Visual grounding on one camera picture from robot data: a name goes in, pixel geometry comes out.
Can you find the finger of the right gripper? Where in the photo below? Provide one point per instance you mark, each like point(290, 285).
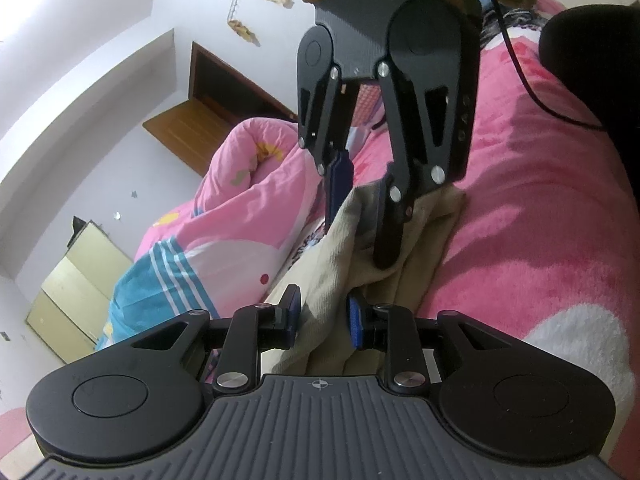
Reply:
point(393, 211)
point(337, 184)

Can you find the beige trousers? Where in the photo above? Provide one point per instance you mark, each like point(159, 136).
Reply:
point(343, 261)

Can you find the pink white headboard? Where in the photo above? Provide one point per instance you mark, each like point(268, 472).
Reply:
point(19, 452)

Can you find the folded clothes stack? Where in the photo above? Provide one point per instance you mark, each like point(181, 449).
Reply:
point(369, 111)

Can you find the brown wooden door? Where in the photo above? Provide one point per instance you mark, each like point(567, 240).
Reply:
point(219, 98)

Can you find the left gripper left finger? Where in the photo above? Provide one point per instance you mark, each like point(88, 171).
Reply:
point(252, 330)

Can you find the blue pink floral quilt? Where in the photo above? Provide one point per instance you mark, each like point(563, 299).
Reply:
point(259, 206)

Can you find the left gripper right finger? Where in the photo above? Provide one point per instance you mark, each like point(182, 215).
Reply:
point(391, 330)

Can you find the wall sticker decoration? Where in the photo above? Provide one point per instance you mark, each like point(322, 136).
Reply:
point(243, 32)

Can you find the pink floral bed sheet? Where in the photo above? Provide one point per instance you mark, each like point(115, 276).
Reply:
point(546, 247)

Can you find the yellow-green wardrobe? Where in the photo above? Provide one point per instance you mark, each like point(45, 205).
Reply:
point(70, 310)

